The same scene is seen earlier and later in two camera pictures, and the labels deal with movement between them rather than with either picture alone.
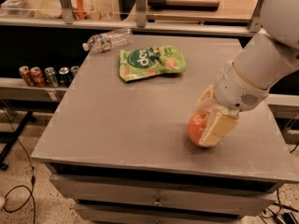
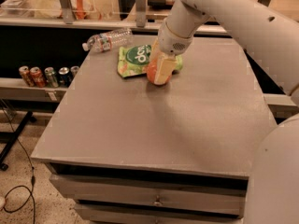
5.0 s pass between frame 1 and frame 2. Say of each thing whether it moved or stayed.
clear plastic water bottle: stayed
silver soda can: stayed
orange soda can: stayed
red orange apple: moved
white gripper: moved
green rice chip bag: stayed
